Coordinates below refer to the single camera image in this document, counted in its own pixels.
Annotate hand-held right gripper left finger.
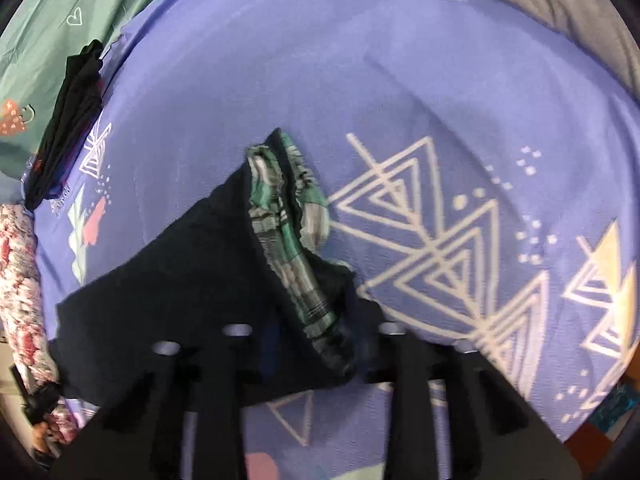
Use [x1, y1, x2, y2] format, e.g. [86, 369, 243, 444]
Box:
[50, 324, 281, 480]

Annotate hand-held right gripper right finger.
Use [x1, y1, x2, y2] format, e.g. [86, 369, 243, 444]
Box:
[357, 322, 583, 480]

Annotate dark pants with plaid lining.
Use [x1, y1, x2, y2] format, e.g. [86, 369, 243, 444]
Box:
[48, 128, 386, 413]

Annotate blue geometric print bed sheet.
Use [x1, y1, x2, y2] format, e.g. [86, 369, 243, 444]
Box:
[30, 0, 640, 480]

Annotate floral quilt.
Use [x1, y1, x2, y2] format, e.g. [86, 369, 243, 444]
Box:
[0, 202, 86, 456]

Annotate black garment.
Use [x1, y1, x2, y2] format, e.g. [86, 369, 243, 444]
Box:
[24, 40, 106, 211]

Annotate green heart print blanket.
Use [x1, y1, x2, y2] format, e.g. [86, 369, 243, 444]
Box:
[0, 0, 211, 181]

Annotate grey blanket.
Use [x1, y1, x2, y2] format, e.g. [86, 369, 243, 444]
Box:
[415, 0, 640, 106]

